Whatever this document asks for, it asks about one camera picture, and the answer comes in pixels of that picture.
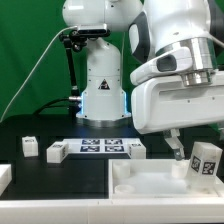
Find black base cables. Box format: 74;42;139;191
33;97;81;116

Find white sheet with markers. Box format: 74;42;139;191
61;138;142;155

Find white fence front rail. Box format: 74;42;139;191
0;198;224;224

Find white fence rail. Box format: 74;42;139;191
0;198;224;224
0;164;12;196

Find white square tabletop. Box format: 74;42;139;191
108;159;224;199

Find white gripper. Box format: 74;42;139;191
131;71;224;161

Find grey mounted camera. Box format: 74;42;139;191
77;24;110;37

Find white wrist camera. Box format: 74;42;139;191
130;47;193;85

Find white fence left rail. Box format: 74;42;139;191
0;164;12;196

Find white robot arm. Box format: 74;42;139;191
62;0;224;134

